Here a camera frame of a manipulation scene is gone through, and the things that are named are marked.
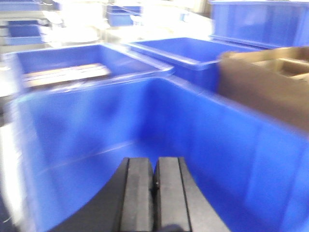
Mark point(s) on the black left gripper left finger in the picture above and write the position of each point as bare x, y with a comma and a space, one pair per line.
124, 204

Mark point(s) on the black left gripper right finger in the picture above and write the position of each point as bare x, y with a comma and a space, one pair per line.
180, 206

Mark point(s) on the near blue plastic bin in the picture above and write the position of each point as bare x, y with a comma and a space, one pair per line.
252, 168

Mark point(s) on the blue plastic bin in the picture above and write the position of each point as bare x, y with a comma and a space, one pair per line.
252, 168
193, 60

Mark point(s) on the middle blue plastic bin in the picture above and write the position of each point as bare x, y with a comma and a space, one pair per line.
193, 60

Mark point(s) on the blue bin with wood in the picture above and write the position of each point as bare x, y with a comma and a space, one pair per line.
122, 64

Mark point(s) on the far right blue bin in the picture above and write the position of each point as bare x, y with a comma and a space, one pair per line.
267, 24

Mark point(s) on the wooden slat board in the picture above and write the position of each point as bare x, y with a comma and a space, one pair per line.
54, 77

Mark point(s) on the brown cardboard box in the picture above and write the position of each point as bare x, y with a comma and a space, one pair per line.
274, 82

